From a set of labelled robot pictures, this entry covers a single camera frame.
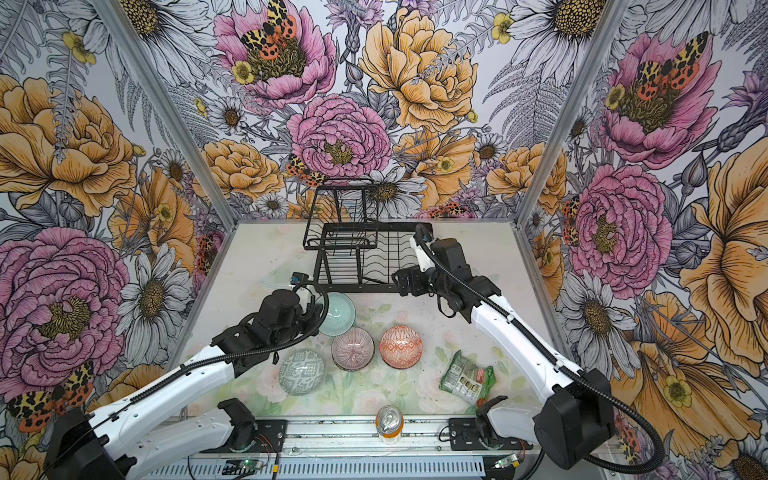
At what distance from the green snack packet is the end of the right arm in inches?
11.1

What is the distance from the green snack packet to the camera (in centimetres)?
79

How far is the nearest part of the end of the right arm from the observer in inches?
27.0
